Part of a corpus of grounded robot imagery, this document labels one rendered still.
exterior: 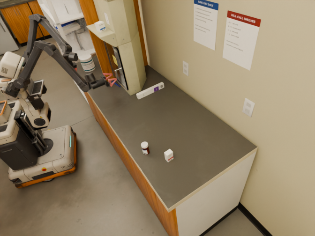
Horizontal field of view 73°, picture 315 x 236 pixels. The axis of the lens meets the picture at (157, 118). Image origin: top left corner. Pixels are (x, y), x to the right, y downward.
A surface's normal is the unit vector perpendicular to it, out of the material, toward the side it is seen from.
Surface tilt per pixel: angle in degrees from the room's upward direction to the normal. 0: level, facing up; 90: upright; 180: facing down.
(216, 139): 0
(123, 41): 90
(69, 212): 0
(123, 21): 90
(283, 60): 90
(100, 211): 0
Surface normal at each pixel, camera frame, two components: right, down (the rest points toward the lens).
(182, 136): -0.11, -0.72
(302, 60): -0.84, 0.43
